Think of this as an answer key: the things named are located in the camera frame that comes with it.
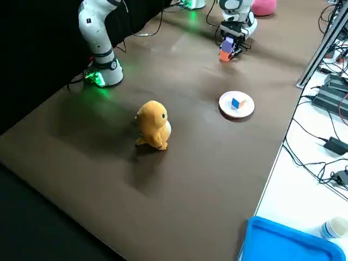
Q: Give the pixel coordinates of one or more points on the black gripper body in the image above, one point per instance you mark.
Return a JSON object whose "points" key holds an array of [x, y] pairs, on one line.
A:
{"points": [[239, 43], [232, 33]]}

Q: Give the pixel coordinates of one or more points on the purple foam block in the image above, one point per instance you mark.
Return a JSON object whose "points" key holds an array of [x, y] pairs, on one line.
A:
{"points": [[228, 44]]}

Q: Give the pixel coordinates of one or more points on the orange foam block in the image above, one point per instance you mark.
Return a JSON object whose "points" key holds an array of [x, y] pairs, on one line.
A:
{"points": [[225, 56]]}

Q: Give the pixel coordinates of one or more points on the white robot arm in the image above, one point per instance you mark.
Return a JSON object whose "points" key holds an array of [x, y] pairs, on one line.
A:
{"points": [[98, 40], [250, 24]]}

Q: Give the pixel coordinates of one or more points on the pink plush toy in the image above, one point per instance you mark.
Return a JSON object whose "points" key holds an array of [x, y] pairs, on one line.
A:
{"points": [[263, 7]]}

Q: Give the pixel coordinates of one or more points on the small puzzle cube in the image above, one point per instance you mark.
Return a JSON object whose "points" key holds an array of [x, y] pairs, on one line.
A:
{"points": [[236, 104]]}

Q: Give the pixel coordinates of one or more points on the white round plate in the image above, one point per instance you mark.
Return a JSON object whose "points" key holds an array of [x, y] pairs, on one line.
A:
{"points": [[244, 111]]}

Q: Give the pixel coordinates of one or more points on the black power brick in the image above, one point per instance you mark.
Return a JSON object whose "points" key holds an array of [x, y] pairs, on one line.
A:
{"points": [[337, 80], [329, 100]]}

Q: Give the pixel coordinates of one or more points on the yellow plush toy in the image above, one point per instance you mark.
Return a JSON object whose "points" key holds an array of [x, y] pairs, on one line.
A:
{"points": [[153, 125]]}

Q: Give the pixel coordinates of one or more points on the black power adapter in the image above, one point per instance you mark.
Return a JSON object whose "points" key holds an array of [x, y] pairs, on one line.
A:
{"points": [[341, 176], [337, 145]]}

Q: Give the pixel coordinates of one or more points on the white desk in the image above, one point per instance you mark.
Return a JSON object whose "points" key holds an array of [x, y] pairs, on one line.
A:
{"points": [[293, 195]]}

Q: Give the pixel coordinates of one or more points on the blue plastic tray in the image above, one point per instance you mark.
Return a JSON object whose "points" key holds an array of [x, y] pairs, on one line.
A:
{"points": [[285, 242]]}

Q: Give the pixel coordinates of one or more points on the white blue paper cup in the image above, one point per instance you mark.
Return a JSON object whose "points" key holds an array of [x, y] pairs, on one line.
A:
{"points": [[333, 228]]}

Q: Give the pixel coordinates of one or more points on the aluminium frame post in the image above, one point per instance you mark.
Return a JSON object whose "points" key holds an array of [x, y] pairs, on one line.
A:
{"points": [[320, 54]]}

